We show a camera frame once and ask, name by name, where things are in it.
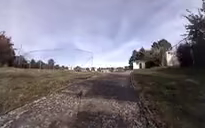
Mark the row of distant trees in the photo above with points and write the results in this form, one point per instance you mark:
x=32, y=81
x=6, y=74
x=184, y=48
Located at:
x=50, y=62

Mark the green grass verge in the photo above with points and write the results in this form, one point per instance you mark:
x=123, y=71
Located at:
x=176, y=96

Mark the row of distant buildings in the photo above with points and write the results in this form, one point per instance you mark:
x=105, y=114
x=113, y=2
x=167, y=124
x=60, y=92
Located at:
x=105, y=70

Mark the grey gravel path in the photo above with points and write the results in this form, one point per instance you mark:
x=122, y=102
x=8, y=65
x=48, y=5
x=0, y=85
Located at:
x=103, y=106

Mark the reddish brown tree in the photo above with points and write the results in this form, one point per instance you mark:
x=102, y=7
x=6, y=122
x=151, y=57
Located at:
x=0, y=50

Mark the dark bush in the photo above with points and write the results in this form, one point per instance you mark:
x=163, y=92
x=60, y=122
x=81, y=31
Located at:
x=185, y=55

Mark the dry grass field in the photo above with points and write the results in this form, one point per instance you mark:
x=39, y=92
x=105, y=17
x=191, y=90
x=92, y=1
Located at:
x=20, y=86

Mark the tall dark trees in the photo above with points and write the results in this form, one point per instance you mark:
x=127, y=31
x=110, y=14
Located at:
x=203, y=40

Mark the group of dark trees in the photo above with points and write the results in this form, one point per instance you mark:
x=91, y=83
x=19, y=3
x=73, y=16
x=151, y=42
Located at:
x=156, y=51

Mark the small white hut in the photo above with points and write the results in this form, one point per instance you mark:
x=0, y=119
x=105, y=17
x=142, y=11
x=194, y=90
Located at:
x=137, y=65

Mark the white building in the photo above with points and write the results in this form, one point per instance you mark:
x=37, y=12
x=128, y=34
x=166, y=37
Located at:
x=172, y=60

